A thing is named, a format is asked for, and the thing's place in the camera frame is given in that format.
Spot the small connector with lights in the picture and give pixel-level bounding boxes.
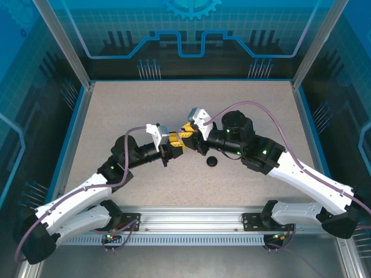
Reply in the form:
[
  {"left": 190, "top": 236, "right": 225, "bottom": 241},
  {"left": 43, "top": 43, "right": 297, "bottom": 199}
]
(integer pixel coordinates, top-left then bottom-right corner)
[
  {"left": 271, "top": 231, "right": 290, "bottom": 242},
  {"left": 104, "top": 230, "right": 121, "bottom": 243}
]

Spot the metal shelf panel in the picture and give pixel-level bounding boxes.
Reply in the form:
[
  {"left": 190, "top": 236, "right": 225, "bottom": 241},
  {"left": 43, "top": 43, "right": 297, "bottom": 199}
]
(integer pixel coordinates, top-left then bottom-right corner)
[{"left": 36, "top": 244, "right": 348, "bottom": 278}]

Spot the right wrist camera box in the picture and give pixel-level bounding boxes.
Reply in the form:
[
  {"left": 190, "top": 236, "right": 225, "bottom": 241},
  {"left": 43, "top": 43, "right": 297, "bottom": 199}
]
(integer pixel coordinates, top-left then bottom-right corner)
[{"left": 187, "top": 107, "right": 212, "bottom": 141}]

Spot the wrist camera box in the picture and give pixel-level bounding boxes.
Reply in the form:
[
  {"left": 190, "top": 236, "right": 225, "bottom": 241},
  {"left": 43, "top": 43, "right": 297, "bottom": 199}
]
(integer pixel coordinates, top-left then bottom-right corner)
[
  {"left": 145, "top": 123, "right": 170, "bottom": 153},
  {"left": 187, "top": 107, "right": 212, "bottom": 141}
]

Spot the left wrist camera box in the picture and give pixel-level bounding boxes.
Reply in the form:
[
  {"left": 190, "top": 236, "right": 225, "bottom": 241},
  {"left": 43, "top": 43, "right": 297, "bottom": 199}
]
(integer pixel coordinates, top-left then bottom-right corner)
[{"left": 145, "top": 123, "right": 170, "bottom": 153}]

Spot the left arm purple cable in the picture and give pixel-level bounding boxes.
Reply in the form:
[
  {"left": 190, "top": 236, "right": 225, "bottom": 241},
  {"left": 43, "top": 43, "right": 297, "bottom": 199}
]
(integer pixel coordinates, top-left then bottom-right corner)
[{"left": 13, "top": 126, "right": 150, "bottom": 263}]

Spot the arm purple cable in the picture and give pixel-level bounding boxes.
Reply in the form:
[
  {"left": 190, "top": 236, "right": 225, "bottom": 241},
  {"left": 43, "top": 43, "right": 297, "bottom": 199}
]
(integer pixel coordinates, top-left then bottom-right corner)
[
  {"left": 204, "top": 100, "right": 371, "bottom": 253},
  {"left": 13, "top": 126, "right": 150, "bottom": 263}
]

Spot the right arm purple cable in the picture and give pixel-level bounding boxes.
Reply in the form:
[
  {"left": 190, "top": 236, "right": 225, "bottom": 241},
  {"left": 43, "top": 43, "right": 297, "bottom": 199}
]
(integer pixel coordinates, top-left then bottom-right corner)
[{"left": 204, "top": 100, "right": 371, "bottom": 253}]

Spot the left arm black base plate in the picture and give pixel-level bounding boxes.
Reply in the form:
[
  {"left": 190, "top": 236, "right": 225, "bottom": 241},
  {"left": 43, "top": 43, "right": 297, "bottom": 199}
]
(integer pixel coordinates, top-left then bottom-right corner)
[{"left": 115, "top": 213, "right": 142, "bottom": 232}]

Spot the aluminium table side rail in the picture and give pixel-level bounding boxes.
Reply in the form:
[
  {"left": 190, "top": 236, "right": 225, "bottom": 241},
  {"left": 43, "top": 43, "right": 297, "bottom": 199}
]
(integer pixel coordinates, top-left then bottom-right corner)
[
  {"left": 291, "top": 85, "right": 333, "bottom": 210},
  {"left": 48, "top": 82, "right": 96, "bottom": 211}
]

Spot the aluminium mounting rail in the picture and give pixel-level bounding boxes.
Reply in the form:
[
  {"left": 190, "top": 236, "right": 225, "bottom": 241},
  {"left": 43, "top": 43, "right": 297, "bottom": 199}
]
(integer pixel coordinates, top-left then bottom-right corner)
[{"left": 37, "top": 205, "right": 350, "bottom": 236}]

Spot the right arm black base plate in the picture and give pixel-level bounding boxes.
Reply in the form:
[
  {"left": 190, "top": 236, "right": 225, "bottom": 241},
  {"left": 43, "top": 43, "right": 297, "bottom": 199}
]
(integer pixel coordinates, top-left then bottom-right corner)
[{"left": 241, "top": 213, "right": 296, "bottom": 232}]

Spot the slotted metal cable duct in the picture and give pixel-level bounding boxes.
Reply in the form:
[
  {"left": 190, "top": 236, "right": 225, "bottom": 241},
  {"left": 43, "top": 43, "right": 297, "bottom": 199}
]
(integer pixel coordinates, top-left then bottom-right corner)
[{"left": 62, "top": 235, "right": 267, "bottom": 247}]

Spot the aluminium frame post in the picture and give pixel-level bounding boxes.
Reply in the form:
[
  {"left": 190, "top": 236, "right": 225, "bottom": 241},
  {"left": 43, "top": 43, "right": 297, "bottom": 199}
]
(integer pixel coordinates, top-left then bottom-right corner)
[
  {"left": 31, "top": 0, "right": 97, "bottom": 90},
  {"left": 290, "top": 0, "right": 350, "bottom": 90}
]

